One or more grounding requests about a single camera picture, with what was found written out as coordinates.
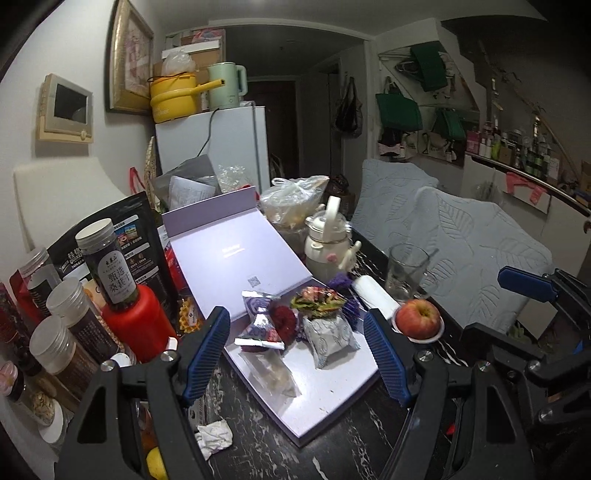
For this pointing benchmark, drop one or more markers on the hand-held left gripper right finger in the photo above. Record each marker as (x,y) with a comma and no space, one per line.
(387,357)

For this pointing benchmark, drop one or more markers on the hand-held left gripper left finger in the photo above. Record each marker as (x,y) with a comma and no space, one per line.
(205,355)

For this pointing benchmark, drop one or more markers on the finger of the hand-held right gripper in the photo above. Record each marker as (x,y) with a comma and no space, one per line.
(498,341)
(526,282)

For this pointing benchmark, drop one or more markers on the white leaf-pattern pouch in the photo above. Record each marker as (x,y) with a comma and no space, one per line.
(328,339)

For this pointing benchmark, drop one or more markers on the purple and white snack packet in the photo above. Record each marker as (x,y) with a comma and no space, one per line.
(258,314)

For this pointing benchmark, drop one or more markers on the clear plastic packet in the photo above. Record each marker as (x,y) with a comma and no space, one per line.
(272,369)

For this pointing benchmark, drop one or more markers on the red knitted scrunchie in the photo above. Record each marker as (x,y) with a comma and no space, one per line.
(282,321)

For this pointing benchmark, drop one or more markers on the colourful floral fabric pouch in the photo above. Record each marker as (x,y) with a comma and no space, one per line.
(316,300)

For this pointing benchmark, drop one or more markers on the lavender gift box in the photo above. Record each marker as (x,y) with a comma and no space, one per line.
(221,249)

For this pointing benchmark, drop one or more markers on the red apple on dish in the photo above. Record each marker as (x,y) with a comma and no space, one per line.
(415,339)

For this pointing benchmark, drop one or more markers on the yellow waffle packet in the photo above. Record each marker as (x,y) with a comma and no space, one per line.
(189,316)

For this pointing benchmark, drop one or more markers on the white roll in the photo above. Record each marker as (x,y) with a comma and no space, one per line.
(376,295)

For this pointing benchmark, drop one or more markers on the grey leaf-pattern covered chair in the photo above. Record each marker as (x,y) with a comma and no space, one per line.
(392,194)
(475,240)

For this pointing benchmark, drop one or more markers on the red plastic bottle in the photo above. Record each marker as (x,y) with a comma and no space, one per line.
(143,323)

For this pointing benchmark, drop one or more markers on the crumpled white tissue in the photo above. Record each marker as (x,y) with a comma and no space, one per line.
(214,436)

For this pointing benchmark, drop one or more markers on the clear glass mug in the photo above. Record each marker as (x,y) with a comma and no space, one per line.
(401,272)

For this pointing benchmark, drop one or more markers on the purple tassel ornament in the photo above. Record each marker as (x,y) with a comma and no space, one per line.
(339,281)

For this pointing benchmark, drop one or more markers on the pink cloth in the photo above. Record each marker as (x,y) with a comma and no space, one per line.
(524,184)

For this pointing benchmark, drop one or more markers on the white cabinet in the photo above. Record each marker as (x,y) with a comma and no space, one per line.
(485,180)

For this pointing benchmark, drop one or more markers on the tall jar of dark berries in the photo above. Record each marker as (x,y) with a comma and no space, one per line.
(115,281)

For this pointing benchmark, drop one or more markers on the yellow round fruit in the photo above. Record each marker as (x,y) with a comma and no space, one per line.
(157,464)

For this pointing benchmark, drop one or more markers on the white kettle-shaped water bottle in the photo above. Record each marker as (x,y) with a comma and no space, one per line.
(323,244)

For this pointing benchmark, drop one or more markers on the black snack bag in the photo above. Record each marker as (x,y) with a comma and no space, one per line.
(138,240)

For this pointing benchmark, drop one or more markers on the row of bottles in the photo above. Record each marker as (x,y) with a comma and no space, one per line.
(512,147)

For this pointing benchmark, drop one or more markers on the small jar with silver lid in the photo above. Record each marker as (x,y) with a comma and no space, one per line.
(67,295)
(34,263)
(51,337)

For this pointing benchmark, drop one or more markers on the printed paper sheet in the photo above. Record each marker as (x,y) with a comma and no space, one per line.
(189,194)

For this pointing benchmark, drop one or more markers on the clear tub of nuts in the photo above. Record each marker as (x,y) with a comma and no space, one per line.
(46,408)

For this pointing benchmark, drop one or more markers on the beige hanging bags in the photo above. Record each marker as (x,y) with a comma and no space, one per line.
(427,145)

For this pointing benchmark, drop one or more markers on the clear plastic bag of food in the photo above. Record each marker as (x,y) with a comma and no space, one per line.
(291,198)

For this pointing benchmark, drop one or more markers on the crinkled clear plastic bag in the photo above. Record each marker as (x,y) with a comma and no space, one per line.
(233,177)

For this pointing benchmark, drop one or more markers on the grey plastic bag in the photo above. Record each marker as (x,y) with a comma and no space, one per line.
(194,166)

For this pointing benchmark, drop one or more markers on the pink hanging bag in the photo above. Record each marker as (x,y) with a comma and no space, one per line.
(390,148)

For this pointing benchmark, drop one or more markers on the small jar with pink lid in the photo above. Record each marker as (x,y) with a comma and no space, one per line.
(11,381)

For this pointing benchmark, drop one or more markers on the golden woven ornament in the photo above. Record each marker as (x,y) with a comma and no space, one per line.
(151,161)

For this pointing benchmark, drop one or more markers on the white fridge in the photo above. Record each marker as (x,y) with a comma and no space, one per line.
(235,138)

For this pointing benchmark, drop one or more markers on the dark hanging bags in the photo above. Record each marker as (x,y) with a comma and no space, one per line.
(348,110)

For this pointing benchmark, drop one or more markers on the yellow cooking pot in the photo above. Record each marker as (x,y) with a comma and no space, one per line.
(173,99)

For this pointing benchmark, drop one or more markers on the pale green electric kettle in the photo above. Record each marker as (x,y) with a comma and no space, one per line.
(221,87)

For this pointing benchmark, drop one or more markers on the translucent plastic bag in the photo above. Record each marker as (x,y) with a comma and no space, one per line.
(178,62)

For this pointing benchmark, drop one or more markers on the gold framed picture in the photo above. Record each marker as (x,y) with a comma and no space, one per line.
(131,55)

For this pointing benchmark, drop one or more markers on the cardboard boxes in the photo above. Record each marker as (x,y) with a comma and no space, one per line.
(203,46)

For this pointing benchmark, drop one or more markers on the wall intercom panel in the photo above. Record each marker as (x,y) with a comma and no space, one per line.
(64,106)

